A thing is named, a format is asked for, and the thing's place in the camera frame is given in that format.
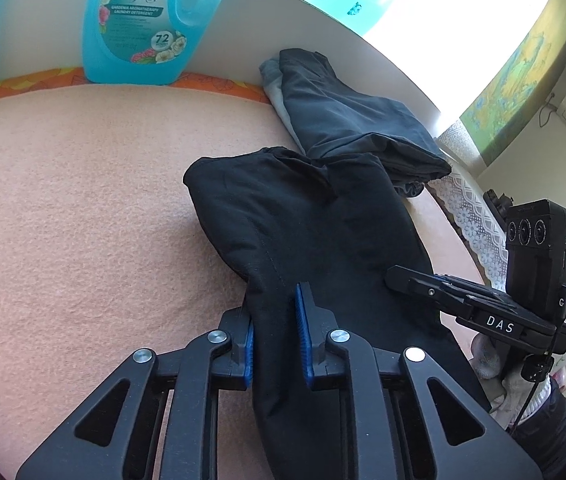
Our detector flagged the peach towel mat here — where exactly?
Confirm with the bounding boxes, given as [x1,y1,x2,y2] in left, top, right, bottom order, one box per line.
[0,86,476,479]

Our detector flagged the blue detergent bottle right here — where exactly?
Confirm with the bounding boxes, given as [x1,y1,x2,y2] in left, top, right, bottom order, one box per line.
[82,0,222,86]

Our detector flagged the black camera box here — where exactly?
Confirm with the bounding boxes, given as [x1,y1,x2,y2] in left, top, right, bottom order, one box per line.
[483,190,566,322]

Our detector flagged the folded dark clothes stack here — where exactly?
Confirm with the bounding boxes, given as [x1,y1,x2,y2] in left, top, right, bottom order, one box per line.
[259,49,451,197]

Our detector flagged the orange floral sheet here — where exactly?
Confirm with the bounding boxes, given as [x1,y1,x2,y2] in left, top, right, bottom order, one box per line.
[0,65,272,106]

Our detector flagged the white lace cloth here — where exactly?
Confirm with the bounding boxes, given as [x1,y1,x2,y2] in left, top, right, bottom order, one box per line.
[428,166,508,292]

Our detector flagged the white gloved right hand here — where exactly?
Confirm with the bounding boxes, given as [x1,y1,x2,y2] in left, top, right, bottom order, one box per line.
[470,334,552,429]

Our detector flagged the landscape wall painting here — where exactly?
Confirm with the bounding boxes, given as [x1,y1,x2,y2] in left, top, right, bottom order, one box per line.
[461,0,566,165]

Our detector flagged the black pants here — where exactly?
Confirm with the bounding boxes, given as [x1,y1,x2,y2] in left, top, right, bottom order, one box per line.
[183,148,487,479]

